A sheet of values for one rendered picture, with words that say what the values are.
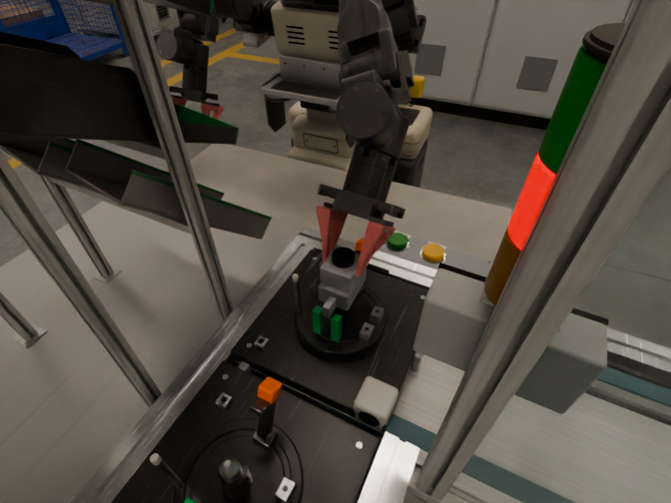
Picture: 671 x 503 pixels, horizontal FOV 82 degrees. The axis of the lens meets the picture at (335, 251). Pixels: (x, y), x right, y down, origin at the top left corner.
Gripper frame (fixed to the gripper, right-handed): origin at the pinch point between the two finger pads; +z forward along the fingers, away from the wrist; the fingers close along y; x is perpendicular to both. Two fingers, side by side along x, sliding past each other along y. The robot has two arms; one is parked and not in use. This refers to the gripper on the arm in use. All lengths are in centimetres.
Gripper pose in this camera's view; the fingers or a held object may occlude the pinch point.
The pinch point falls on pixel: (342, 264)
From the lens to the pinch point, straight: 50.6
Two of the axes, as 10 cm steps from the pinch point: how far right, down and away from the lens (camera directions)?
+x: 3.4, -0.3, 9.4
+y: 9.0, 3.1, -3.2
